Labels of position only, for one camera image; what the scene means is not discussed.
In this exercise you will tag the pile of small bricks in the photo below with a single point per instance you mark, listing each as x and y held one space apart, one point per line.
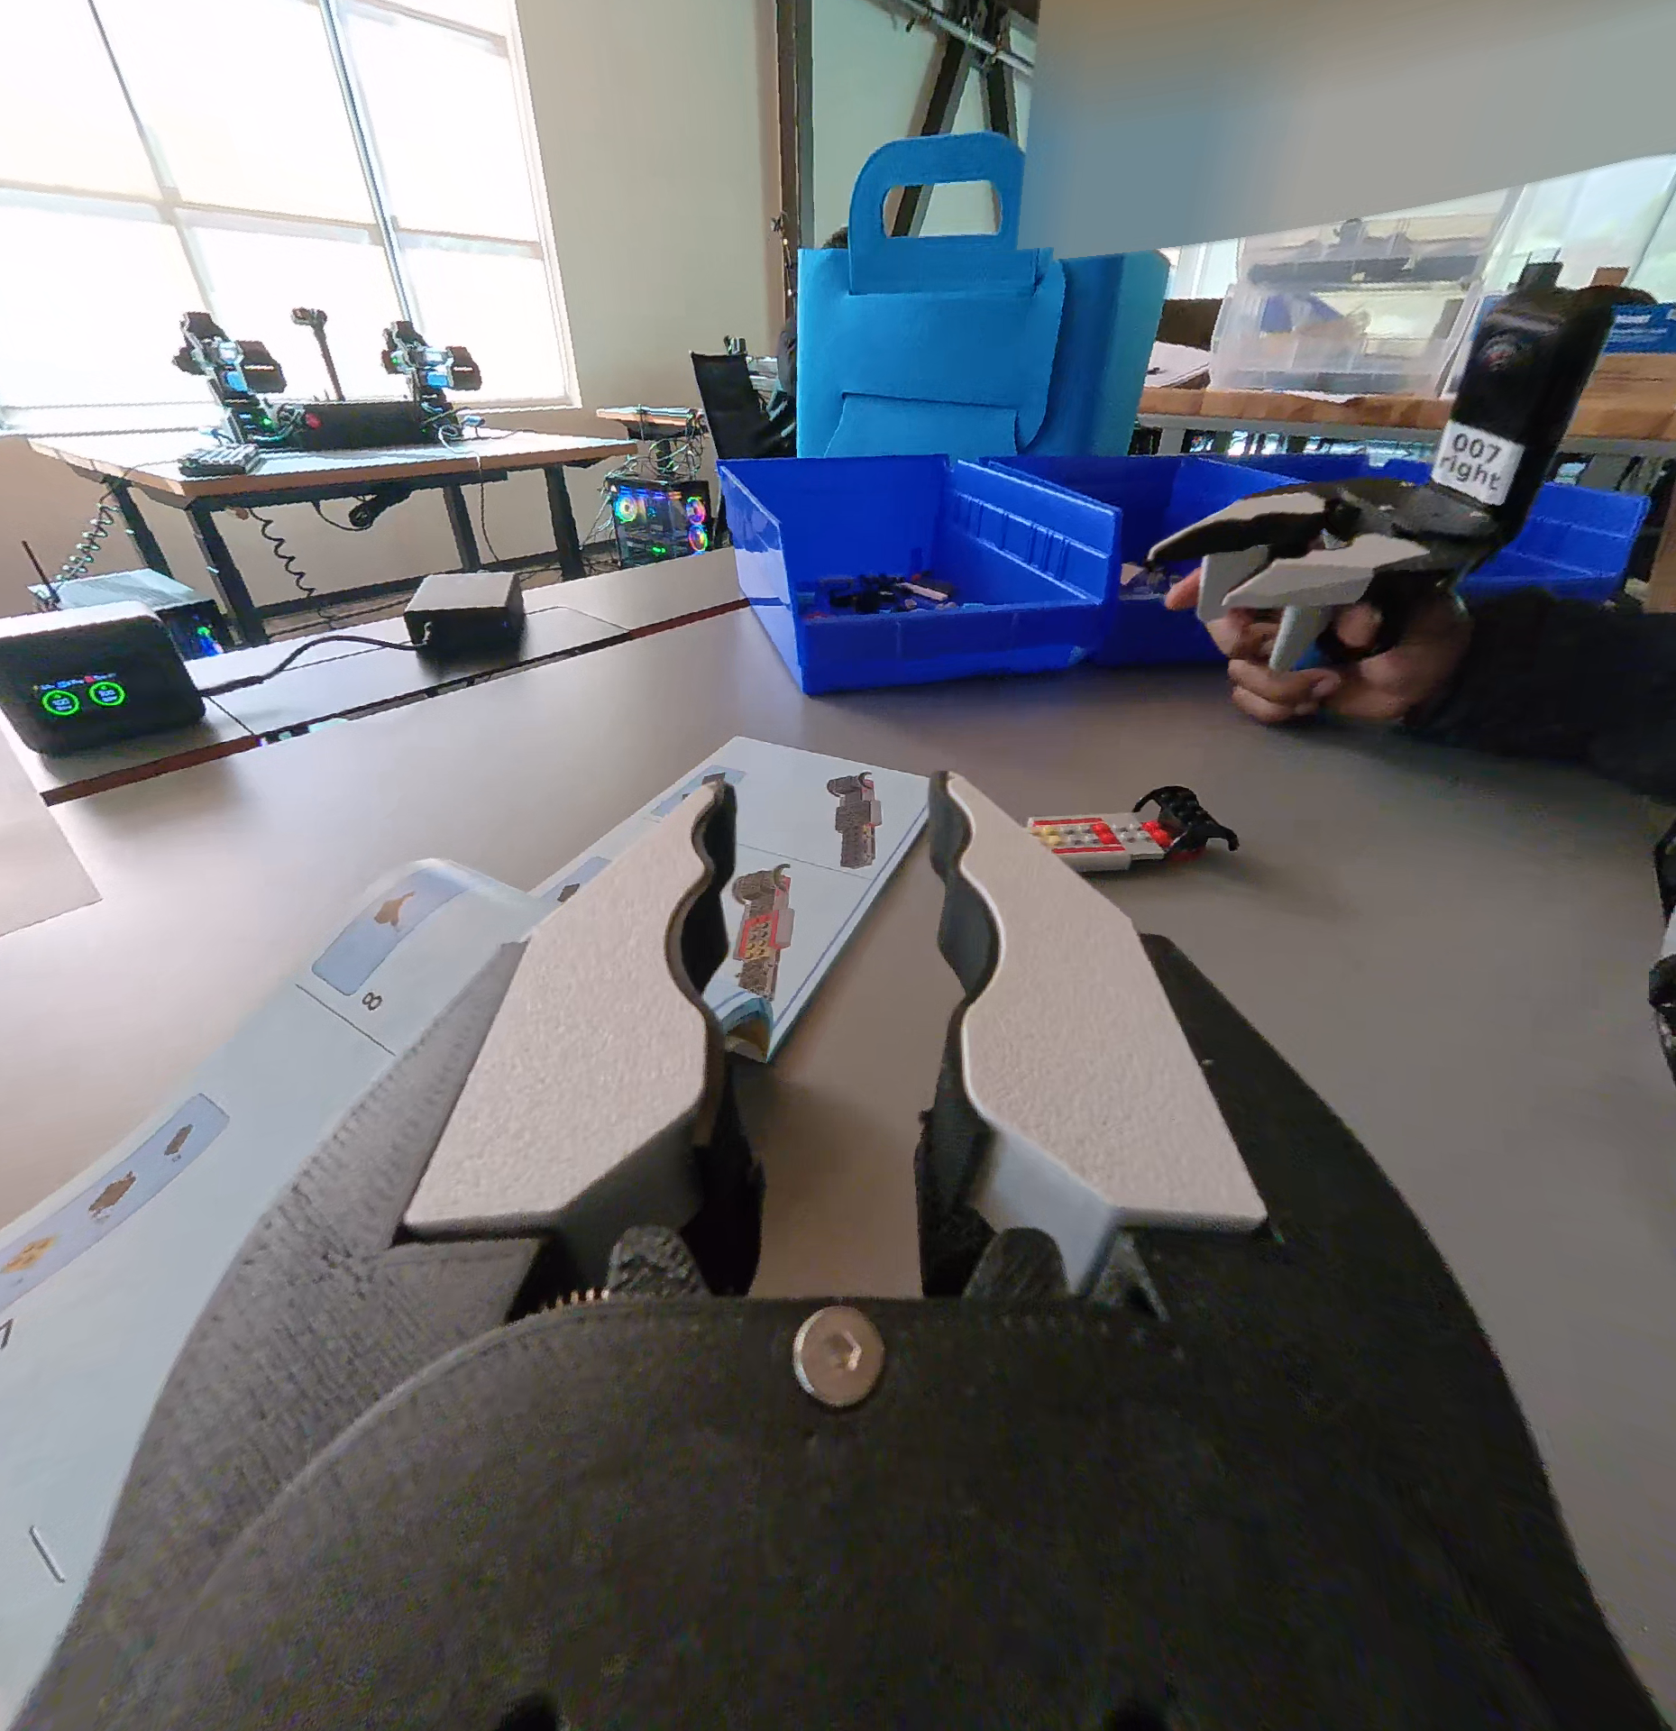
1147 585
864 595

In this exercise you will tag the clear plastic drawer stack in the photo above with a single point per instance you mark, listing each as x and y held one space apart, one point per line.
1325 326

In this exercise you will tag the black base box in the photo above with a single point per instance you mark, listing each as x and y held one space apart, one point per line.
357 426

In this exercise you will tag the wooden desk with black legs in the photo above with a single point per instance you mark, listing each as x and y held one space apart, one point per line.
377 460

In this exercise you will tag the black keyboard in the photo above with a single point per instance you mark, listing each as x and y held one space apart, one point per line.
222 464

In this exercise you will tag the large window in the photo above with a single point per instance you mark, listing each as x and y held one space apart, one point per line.
242 137

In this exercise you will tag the grey adjoining desk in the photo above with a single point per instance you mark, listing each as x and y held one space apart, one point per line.
323 677

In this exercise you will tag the small black robot arm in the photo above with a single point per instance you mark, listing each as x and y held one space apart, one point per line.
431 372
230 372

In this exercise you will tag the brick instruction booklet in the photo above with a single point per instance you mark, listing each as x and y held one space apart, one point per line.
796 799

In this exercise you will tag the wooden table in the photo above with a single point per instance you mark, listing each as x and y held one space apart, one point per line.
1325 406

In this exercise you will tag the blue felt bag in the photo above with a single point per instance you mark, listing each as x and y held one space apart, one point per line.
1122 352
918 338

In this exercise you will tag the person's right hand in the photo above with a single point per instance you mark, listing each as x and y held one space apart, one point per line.
1351 691

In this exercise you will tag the black office chair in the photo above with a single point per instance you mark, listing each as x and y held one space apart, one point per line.
736 406

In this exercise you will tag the black camera stand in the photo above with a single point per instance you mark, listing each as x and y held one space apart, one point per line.
309 322

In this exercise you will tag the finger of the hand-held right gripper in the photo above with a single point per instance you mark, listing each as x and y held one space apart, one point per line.
1297 581
1257 528

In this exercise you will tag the black power adapter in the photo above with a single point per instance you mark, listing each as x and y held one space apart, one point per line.
465 609

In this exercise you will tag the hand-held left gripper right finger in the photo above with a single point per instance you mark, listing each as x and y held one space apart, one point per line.
1094 1056

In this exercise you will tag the grey box with antenna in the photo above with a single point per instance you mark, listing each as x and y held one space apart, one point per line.
120 589

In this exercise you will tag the lit computer tower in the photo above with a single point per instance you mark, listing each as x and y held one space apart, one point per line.
661 522

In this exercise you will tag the grey red brick model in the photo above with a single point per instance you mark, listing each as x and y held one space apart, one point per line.
1094 839

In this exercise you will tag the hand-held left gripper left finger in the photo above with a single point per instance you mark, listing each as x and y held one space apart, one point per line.
581 1056

